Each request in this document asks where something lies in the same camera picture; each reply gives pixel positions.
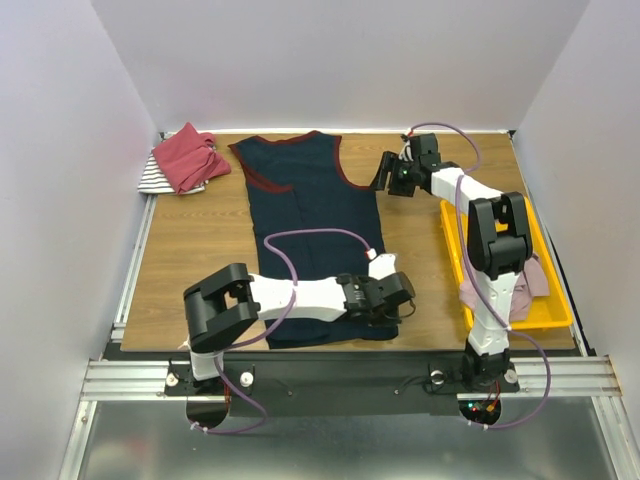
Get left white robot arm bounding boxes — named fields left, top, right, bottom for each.
left=183, top=263, right=415, bottom=394

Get purple cable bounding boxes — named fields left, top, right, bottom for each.
left=399, top=119, right=554, bottom=432
left=177, top=227, right=379, bottom=435

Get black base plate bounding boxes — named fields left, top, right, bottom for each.
left=164, top=349, right=521, bottom=419

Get mauve tank top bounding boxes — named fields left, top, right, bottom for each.
left=459, top=253, right=550, bottom=322

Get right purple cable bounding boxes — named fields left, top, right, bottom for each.
left=399, top=119, right=554, bottom=432

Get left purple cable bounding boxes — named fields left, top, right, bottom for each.
left=177, top=227, right=379, bottom=435

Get yellow plastic bin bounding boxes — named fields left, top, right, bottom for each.
left=440, top=200, right=571, bottom=330

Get red folded tank top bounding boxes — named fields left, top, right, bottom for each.
left=151, top=122, right=231, bottom=195

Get navy tank top maroon trim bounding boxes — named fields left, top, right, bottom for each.
left=227, top=129, right=404, bottom=350

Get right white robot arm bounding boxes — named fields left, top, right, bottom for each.
left=371, top=134, right=533, bottom=390

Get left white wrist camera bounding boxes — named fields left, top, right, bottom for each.
left=366, top=248, right=397, bottom=280

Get striped folded tank top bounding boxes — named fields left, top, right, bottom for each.
left=137, top=154, right=177, bottom=195

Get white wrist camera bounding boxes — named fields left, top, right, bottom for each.
left=398, top=131, right=413, bottom=162
left=366, top=248, right=397, bottom=280

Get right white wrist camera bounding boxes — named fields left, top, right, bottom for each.
left=398, top=131, right=413, bottom=162

